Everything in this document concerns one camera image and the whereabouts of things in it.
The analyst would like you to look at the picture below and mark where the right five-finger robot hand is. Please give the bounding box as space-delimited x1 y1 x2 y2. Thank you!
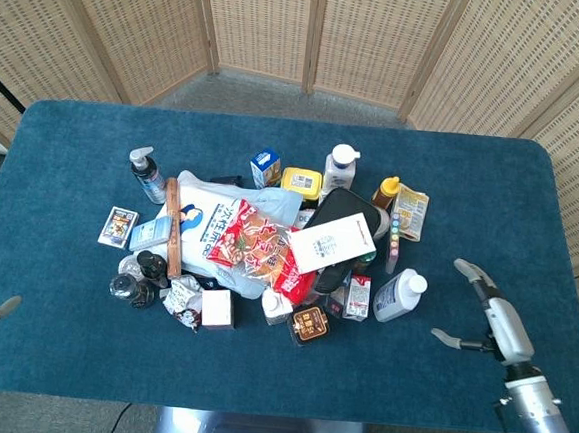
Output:
428 256 543 370

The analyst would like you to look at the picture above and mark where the white plastic bottle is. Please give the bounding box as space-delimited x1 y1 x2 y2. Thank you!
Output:
370 265 431 328

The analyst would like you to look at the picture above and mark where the honey bottle with yellow cap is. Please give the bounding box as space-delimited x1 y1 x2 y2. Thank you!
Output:
370 174 402 212

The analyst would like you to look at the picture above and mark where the dark bottle with grey pump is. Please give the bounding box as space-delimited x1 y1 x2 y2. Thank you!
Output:
125 145 170 207

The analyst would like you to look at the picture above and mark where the white lotion pump bottle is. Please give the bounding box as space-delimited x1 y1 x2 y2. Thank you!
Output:
320 142 362 204

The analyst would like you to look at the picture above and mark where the pastel colour dot strip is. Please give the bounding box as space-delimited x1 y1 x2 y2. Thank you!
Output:
383 211 405 276

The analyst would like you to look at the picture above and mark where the playing card box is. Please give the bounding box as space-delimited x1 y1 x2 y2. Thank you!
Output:
96 205 142 252

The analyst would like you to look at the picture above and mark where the yellow printed sachet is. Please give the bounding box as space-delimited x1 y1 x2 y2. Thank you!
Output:
390 183 431 244

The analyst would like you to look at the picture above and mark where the blue carpet table mat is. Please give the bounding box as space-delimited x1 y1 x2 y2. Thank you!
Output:
0 95 579 433

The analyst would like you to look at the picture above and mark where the red and white drink carton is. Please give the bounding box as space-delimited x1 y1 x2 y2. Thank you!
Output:
341 273 373 323

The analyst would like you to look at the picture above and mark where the black pole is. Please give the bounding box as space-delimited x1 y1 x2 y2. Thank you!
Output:
0 61 31 109

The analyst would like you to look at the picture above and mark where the clear plastic cup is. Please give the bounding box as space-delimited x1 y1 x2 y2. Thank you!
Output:
116 254 142 279

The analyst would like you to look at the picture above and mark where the green lid jar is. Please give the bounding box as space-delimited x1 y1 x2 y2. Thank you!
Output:
351 249 378 275

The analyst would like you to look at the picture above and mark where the grey round tin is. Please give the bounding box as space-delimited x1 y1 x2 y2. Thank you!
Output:
371 205 393 241

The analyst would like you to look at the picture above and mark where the dark glass jar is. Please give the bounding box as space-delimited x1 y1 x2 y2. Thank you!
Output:
107 272 158 311

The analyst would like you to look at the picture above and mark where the small red black box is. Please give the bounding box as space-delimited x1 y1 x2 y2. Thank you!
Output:
322 283 350 320

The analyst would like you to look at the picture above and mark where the light blue tissue pack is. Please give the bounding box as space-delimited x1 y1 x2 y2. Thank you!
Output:
127 212 175 255

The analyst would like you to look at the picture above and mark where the black pouch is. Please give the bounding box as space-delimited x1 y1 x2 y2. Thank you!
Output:
311 264 353 298

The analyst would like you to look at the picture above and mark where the white flat box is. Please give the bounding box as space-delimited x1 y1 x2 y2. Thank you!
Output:
283 206 380 281

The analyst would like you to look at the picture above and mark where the brown snack box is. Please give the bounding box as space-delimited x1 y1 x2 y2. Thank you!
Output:
285 303 336 350

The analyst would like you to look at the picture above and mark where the brown wooden stick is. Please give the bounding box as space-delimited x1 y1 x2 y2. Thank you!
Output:
157 176 190 280

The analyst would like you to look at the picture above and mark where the black zip case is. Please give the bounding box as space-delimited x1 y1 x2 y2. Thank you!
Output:
299 184 384 245

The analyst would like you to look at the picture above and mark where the crumpled white brown wrapper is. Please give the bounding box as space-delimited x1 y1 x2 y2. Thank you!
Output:
159 272 207 333

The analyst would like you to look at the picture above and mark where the white plastic bag blue print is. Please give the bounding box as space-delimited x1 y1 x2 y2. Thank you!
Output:
149 167 306 304

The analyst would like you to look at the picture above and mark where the small white carton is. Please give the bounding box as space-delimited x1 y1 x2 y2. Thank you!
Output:
259 289 296 328

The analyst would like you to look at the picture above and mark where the yellow lid container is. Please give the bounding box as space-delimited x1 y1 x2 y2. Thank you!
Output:
279 165 324 203

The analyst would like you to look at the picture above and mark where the small white cube box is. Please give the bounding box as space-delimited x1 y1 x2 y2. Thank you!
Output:
198 287 240 333

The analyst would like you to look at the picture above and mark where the red snack bag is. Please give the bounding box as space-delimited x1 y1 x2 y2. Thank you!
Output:
201 195 322 309

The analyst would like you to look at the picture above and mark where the blue milk carton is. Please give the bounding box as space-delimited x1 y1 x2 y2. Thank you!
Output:
248 146 285 192

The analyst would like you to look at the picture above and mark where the woven bamboo folding screen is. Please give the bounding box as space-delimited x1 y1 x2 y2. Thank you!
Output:
0 0 579 351

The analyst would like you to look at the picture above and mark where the black floor cable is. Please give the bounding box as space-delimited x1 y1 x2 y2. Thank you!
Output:
105 401 133 433

